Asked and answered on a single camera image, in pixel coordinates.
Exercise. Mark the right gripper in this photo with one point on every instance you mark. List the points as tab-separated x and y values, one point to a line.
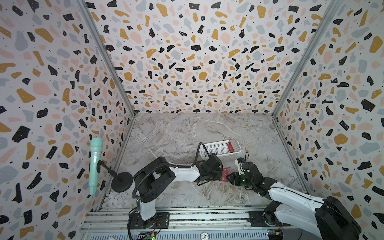
235	180

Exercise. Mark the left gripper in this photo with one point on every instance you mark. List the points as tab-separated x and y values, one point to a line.
221	171

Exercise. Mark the tan leather card holder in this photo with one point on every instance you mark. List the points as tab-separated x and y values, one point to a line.
225	177

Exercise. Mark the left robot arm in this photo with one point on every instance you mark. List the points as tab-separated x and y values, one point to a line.
154	178

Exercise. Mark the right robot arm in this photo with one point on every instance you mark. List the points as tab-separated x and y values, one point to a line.
326	218

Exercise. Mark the red card stack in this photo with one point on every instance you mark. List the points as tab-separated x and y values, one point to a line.
230	147

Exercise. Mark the white plastic basket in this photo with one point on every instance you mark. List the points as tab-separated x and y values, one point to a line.
220	148

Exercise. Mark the mint green microphone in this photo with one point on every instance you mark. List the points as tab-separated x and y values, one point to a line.
96	149

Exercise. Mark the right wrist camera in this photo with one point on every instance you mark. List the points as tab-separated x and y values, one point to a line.
239	163

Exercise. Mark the aluminium mounting rail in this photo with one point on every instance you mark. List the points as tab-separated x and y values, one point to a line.
194	223

